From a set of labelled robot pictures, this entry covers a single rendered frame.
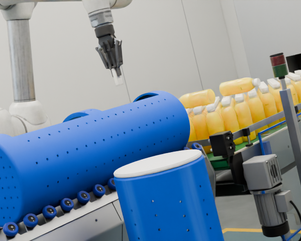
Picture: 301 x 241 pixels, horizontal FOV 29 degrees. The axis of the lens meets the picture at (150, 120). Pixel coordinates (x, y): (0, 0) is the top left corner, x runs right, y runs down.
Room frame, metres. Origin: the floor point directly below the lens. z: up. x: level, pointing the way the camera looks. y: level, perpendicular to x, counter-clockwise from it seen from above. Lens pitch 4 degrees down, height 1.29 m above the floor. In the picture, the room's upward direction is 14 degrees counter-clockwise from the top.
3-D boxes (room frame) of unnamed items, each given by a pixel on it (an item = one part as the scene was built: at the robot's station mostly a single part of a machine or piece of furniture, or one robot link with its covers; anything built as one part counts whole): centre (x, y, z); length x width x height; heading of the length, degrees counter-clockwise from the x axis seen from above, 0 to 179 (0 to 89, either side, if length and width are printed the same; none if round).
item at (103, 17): (2.26, 0.09, 1.56); 0.09 x 0.09 x 0.06
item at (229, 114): (2.64, -0.35, 1.00); 0.07 x 0.07 x 0.19
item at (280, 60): (2.52, -0.60, 1.23); 0.06 x 0.06 x 0.04
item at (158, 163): (1.75, 0.01, 1.03); 0.28 x 0.28 x 0.01
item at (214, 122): (2.54, -0.27, 1.00); 0.07 x 0.07 x 0.19
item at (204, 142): (2.52, -0.13, 0.96); 0.40 x 0.01 x 0.03; 50
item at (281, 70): (2.52, -0.60, 1.18); 0.06 x 0.06 x 0.05
